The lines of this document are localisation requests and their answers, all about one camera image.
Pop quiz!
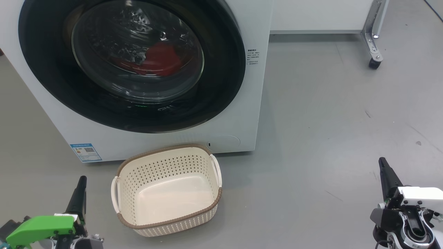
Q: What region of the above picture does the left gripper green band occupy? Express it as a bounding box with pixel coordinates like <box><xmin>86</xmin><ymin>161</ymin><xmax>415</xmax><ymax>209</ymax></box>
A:
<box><xmin>5</xmin><ymin>176</ymin><xmax>87</xmax><ymax>249</ymax></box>

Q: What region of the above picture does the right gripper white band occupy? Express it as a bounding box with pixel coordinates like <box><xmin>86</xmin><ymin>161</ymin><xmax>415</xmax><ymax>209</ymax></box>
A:
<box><xmin>378</xmin><ymin>157</ymin><xmax>443</xmax><ymax>217</ymax></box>

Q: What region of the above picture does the cream perforated laundry basket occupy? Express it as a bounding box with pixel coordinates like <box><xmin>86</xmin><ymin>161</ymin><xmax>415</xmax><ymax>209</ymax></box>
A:
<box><xmin>111</xmin><ymin>144</ymin><xmax>223</xmax><ymax>238</ymax></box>

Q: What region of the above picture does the red garment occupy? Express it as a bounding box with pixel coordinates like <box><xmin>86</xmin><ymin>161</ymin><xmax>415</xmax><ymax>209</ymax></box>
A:
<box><xmin>112</xmin><ymin>41</ymin><xmax>184</xmax><ymax>77</ymax></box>

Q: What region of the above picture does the shiny metal stand leg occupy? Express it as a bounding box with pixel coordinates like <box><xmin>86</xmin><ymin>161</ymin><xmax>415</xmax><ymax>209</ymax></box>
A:
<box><xmin>360</xmin><ymin>0</ymin><xmax>390</xmax><ymax>70</ymax></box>

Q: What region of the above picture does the black text notice sticker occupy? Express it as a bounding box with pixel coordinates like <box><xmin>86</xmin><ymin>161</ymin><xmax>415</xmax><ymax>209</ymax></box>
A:
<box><xmin>246</xmin><ymin>48</ymin><xmax>260</xmax><ymax>66</ymax></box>

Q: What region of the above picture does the round glass washing machine door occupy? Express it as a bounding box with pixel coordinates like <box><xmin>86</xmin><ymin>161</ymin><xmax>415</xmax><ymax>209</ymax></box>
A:
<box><xmin>18</xmin><ymin>0</ymin><xmax>246</xmax><ymax>134</ymax></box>

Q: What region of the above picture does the white front-load washing machine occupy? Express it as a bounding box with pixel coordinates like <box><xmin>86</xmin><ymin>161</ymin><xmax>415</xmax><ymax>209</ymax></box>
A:
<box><xmin>0</xmin><ymin>0</ymin><xmax>274</xmax><ymax>163</ymax></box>

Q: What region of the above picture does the blue energy label sticker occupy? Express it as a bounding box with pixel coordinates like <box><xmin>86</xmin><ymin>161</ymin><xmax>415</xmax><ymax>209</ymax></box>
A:
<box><xmin>70</xmin><ymin>143</ymin><xmax>102</xmax><ymax>163</ymax></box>

